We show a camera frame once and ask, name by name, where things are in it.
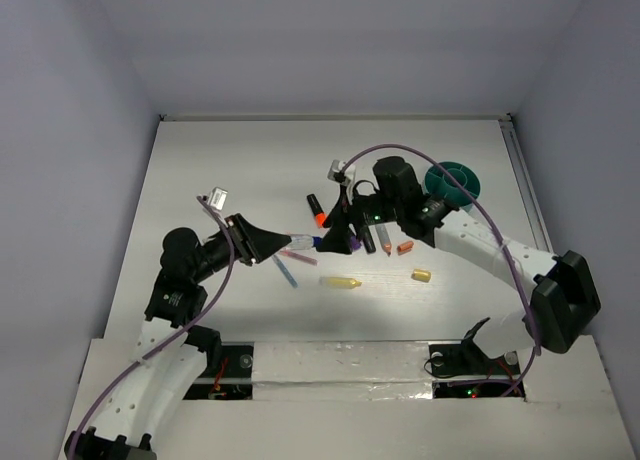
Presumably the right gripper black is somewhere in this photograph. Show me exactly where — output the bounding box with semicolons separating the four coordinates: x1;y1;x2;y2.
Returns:
316;183;403;254

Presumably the orange black highlighter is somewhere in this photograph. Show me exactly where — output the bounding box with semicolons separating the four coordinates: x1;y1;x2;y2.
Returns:
306;194;326;229

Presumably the purple black highlighter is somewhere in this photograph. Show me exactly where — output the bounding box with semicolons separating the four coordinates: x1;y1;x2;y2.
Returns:
349;235;361;252

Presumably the blue black highlighter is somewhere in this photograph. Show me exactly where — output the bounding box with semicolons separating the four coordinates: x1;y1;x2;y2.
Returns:
359;225;376;254

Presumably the grey marker orange tip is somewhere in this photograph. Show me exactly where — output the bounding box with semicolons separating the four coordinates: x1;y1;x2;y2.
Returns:
375;223;393;256

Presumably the thin pink purple pen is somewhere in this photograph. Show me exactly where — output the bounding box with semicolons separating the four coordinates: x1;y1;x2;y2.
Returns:
278;249;318;266

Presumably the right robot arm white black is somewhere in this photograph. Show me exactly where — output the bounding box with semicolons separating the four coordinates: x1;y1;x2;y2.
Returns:
317;156;601;372

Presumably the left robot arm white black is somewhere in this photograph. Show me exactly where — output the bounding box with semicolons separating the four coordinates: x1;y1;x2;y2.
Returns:
64;214;292;459

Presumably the thin blue pen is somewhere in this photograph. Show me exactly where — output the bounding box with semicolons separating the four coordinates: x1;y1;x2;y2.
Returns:
272;255;298;289

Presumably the yellow translucent marker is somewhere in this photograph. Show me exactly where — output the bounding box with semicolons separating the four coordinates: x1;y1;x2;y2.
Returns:
319;276;362;290

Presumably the orange marker cap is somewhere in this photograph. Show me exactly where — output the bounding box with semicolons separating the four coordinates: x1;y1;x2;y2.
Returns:
396;241;414;255

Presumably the yellow marker cap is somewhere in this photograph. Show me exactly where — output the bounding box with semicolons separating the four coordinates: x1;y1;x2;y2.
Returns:
411;269;432;283

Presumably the teal round pen holder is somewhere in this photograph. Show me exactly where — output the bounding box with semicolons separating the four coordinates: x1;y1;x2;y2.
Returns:
423;161;481;211

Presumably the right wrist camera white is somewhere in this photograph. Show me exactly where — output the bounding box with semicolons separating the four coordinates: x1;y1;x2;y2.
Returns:
327;159;356;187

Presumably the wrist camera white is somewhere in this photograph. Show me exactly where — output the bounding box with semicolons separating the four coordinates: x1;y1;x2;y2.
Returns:
197;187;228;212
327;159;356;187

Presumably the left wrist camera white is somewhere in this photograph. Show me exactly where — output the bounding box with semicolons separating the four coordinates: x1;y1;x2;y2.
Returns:
197;187;228;212

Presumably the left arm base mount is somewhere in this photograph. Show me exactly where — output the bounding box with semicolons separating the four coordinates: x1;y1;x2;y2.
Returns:
184;343;254;401

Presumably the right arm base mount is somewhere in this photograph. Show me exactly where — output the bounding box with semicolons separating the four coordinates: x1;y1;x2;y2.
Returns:
423;318;526;400

